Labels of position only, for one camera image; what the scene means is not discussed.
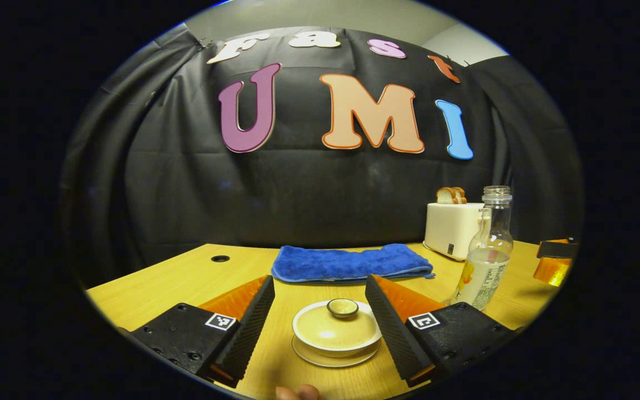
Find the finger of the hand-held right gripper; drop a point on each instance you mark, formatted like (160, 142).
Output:
(552, 271)
(558, 249)

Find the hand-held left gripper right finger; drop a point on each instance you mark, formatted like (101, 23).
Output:
(392, 333)

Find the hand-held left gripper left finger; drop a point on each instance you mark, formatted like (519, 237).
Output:
(248, 333)

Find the cream teacup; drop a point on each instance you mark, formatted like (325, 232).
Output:
(334, 350)

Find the cream teacup lid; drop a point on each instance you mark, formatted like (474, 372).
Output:
(325, 330)

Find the clear glass water bottle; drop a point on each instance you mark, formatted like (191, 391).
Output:
(484, 272)

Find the cream saucer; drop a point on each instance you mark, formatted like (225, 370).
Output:
(334, 362)

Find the blue folded towel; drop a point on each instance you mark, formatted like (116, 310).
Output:
(348, 264)

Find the white toaster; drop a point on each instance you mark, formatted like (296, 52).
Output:
(450, 228)

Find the bread slice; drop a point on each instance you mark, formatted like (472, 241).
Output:
(445, 195)
(462, 195)

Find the black backdrop cloth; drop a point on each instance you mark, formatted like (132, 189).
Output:
(298, 194)

